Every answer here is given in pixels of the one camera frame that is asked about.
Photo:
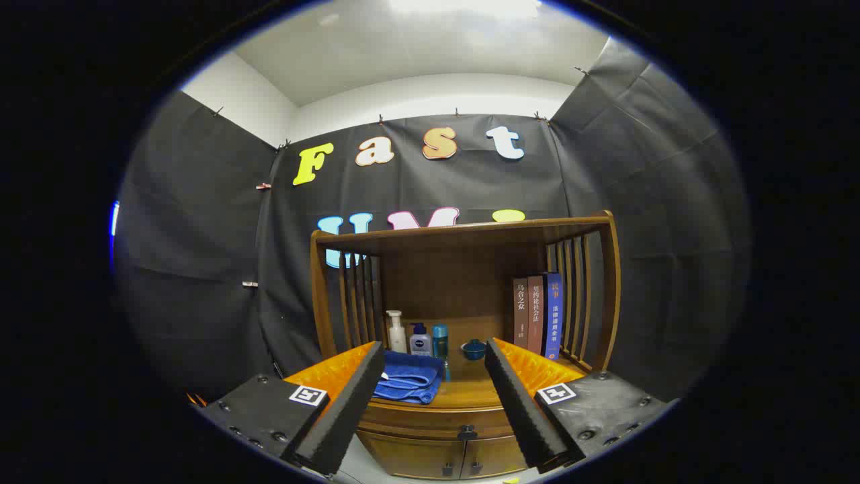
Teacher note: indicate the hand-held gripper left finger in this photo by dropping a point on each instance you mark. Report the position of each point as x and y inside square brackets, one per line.
[349, 410]

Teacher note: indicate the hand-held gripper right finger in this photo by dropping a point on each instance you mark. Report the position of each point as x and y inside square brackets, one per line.
[521, 410]

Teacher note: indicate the wooden cabinet door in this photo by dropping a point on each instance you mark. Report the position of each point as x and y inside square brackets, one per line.
[494, 457]
[410, 457]

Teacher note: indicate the wooden countertop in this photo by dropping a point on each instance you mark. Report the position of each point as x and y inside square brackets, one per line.
[470, 383]

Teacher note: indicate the wooden cabinet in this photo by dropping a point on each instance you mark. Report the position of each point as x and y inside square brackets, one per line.
[463, 275]

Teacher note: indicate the blue folded towel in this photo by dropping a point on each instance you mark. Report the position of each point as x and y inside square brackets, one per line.
[410, 376]

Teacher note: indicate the blue lidded tea bowl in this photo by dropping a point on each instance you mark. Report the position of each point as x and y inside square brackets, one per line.
[474, 351]

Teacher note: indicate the white pump bottle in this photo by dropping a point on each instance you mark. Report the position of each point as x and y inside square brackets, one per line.
[397, 339]

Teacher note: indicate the dark brown book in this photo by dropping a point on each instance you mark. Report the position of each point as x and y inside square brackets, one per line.
[521, 316]

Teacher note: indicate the reddish brown book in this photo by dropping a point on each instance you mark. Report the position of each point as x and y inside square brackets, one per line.
[535, 316]

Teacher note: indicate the white bottle with blue cap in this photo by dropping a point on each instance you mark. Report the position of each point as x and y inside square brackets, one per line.
[420, 344]

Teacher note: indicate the blue book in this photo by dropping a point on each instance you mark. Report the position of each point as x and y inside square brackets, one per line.
[553, 316]

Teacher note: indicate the clear bottle with teal cap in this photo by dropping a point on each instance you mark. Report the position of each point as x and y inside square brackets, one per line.
[440, 339]

